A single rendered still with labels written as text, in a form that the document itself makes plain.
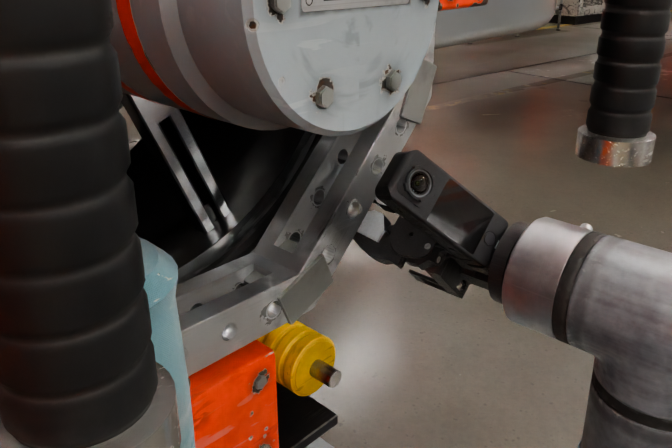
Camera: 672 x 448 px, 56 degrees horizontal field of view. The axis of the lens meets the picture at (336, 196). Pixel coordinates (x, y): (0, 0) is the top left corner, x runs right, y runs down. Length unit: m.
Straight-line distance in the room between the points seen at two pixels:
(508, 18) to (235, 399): 0.71
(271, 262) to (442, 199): 0.15
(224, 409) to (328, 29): 0.32
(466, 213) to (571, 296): 0.10
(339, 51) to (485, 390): 1.20
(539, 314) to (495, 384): 0.95
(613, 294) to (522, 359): 1.07
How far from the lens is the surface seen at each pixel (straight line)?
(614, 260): 0.49
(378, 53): 0.31
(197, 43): 0.28
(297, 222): 0.57
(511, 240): 0.52
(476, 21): 0.94
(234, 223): 0.58
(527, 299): 0.51
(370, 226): 0.59
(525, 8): 1.06
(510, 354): 1.55
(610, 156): 0.41
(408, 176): 0.49
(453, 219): 0.51
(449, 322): 1.64
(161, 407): 0.17
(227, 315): 0.49
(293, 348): 0.59
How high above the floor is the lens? 0.87
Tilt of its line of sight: 21 degrees down
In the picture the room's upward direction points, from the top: straight up
